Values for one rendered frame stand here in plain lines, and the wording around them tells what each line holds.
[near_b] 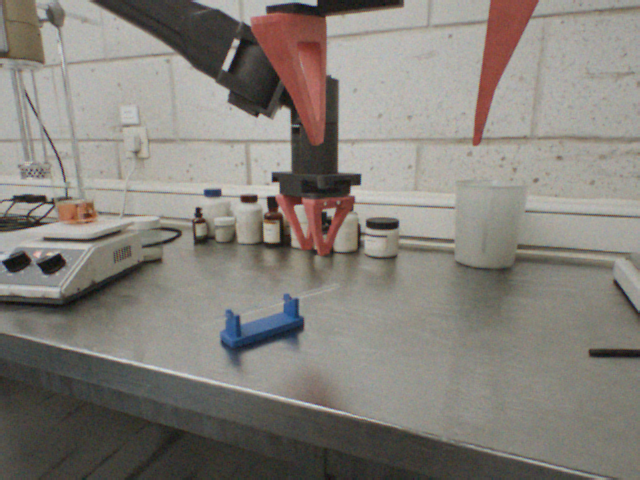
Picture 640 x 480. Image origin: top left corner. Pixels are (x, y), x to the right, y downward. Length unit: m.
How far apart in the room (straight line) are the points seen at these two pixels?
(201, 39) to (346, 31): 0.60
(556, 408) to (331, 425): 0.19
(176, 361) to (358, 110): 0.73
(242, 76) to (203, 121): 0.72
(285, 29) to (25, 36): 0.94
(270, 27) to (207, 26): 0.25
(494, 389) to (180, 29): 0.46
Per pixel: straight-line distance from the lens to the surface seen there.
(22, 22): 1.16
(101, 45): 1.46
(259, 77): 0.49
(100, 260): 0.73
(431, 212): 0.94
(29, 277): 0.71
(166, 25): 0.49
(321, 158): 0.48
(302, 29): 0.27
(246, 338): 0.48
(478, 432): 0.37
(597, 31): 1.00
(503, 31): 0.23
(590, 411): 0.44
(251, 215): 0.93
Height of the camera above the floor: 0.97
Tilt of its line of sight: 14 degrees down
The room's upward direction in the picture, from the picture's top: straight up
